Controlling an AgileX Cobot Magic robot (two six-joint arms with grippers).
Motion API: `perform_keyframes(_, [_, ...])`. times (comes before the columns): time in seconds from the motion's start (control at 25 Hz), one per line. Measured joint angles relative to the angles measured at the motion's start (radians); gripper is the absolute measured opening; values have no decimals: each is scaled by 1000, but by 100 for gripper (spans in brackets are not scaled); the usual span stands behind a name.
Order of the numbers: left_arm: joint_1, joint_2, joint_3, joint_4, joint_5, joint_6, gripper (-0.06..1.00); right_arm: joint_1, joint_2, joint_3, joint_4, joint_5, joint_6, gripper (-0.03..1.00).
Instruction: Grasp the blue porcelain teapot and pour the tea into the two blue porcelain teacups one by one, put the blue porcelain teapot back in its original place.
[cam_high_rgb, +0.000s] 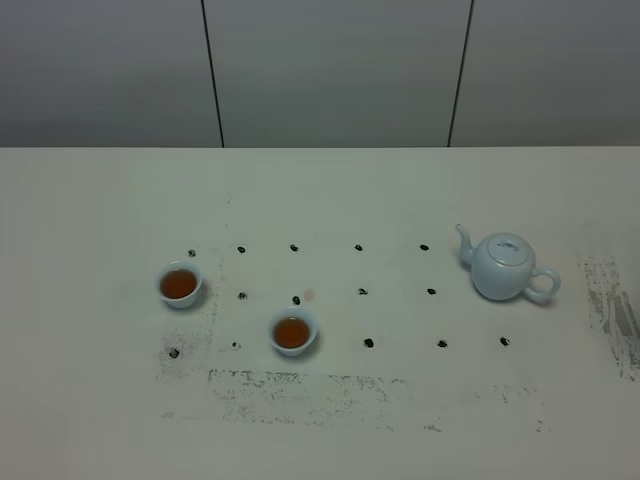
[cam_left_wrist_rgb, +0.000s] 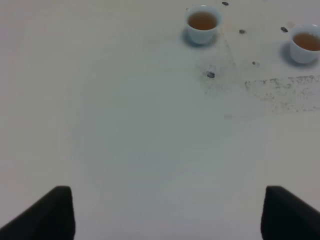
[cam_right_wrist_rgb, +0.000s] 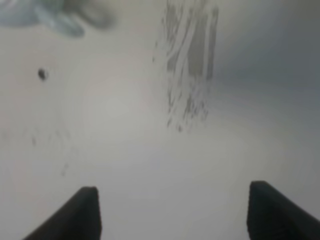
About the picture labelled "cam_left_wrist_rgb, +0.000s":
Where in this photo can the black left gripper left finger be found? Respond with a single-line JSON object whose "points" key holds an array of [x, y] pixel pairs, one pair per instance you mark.
{"points": [[50, 218]]}

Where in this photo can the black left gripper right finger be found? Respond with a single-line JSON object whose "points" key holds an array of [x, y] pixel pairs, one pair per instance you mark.
{"points": [[286, 217]]}

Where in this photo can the right pale blue teacup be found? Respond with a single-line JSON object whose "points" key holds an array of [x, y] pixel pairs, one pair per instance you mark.
{"points": [[304, 46]]}

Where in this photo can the pale blue teacup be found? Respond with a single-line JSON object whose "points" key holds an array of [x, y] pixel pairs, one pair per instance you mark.
{"points": [[304, 46], [202, 22]]}

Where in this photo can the left pale blue teacup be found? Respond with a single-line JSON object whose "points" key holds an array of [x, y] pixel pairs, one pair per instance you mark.
{"points": [[202, 22]]}

